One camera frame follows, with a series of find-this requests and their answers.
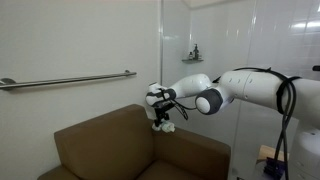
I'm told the glass shower shelf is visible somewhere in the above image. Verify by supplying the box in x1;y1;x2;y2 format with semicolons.
182;59;204;64

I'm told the dark pump soap bottle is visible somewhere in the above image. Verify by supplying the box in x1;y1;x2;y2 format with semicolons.
193;44;199;60

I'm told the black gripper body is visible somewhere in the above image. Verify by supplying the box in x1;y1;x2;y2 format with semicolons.
154;108;169;126

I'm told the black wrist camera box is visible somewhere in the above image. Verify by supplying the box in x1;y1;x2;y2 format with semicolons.
152;101;175;109

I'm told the metal wall grab bar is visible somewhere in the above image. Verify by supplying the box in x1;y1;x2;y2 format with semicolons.
0;70;136;91

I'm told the white blue striped towel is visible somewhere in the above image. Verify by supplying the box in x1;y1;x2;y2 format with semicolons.
152;122;175;133

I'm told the brown armchair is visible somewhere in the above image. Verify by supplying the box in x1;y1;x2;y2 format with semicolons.
38;104;231;180

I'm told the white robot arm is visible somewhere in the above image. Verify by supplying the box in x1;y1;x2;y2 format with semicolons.
146;68;320;180

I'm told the small clear bottle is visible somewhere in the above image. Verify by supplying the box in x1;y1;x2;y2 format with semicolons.
188;52;193;60

